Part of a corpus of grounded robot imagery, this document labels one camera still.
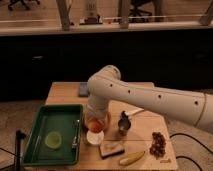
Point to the metal measuring cup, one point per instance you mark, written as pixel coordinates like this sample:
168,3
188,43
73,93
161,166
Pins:
124,125

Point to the green plastic tray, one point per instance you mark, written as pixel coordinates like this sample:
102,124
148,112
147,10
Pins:
60,118

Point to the black stand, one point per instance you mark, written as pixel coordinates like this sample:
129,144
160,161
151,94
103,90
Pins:
18,138

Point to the white-handled utensil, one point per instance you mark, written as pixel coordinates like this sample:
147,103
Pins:
128,114

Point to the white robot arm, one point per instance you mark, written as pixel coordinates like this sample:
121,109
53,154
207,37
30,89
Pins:
193,108

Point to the white paper cup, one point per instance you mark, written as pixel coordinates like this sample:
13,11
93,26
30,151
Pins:
95,138

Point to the blue-grey rectangular sponge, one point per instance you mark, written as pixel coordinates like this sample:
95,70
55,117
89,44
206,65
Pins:
83,91

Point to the brown wooden block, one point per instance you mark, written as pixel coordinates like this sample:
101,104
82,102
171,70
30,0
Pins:
108,149

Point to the green round lid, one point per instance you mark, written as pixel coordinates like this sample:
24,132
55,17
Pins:
53,140

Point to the red orange apple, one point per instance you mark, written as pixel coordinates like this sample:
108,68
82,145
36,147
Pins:
96,127

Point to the metal fork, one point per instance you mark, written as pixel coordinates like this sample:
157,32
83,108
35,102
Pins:
75,139

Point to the yellow banana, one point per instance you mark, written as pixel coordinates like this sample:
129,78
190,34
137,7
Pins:
131,158

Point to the bunch of dark grapes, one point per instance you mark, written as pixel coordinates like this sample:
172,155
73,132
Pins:
157,148

